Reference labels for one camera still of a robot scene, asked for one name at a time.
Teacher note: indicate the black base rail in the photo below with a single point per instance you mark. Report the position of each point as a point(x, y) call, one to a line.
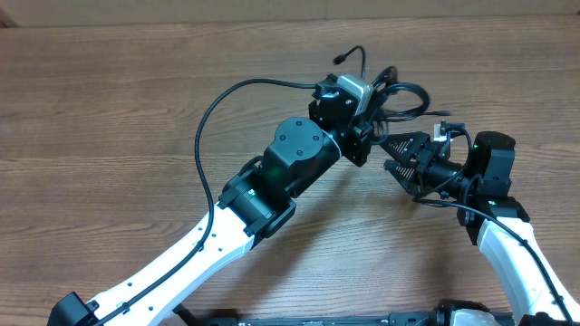
point(182, 316)

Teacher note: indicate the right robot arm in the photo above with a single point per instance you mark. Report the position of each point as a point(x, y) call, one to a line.
point(472, 175)

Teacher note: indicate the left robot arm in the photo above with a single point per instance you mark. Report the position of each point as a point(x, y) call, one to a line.
point(252, 206)

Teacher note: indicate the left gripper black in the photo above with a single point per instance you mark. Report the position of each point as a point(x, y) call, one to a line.
point(359, 148)

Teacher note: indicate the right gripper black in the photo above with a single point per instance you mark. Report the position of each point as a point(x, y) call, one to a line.
point(423, 165)

